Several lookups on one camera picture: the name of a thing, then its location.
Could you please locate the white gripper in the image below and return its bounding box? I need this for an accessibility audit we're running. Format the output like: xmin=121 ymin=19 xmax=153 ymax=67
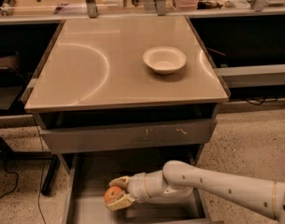
xmin=105 ymin=173 xmax=149 ymax=211

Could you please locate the orange fruit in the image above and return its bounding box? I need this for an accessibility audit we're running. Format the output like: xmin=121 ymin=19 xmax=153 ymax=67
xmin=104 ymin=186 xmax=123 ymax=203

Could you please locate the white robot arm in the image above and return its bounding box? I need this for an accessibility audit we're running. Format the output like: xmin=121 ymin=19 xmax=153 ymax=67
xmin=105 ymin=161 xmax=285 ymax=224

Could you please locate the open middle drawer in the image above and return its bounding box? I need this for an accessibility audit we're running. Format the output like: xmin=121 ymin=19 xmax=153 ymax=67
xmin=61 ymin=145 xmax=224 ymax=224

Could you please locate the closed top drawer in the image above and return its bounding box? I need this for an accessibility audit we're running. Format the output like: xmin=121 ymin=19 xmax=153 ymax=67
xmin=41 ymin=119 xmax=217 ymax=154

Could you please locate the grey drawer cabinet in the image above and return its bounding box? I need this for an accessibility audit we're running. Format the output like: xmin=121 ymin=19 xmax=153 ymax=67
xmin=21 ymin=15 xmax=232 ymax=224

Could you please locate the black table leg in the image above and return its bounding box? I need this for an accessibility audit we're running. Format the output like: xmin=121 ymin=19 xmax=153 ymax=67
xmin=40 ymin=155 xmax=59 ymax=196

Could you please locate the white paper bowl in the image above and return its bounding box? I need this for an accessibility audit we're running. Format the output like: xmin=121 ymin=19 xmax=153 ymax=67
xmin=143 ymin=46 xmax=187 ymax=75

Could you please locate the grey side shelf right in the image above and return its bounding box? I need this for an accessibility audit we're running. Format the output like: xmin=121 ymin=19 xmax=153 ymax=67
xmin=215 ymin=64 xmax=285 ymax=88

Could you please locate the black floor cable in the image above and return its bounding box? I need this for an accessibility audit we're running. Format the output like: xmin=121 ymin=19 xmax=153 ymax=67
xmin=0 ymin=75 xmax=48 ymax=224

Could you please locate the metal post left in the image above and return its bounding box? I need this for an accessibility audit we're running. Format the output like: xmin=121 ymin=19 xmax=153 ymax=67
xmin=85 ymin=0 xmax=98 ymax=18

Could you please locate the metal post middle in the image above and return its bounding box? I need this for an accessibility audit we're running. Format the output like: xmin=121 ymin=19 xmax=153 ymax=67
xmin=155 ymin=0 xmax=167 ymax=17

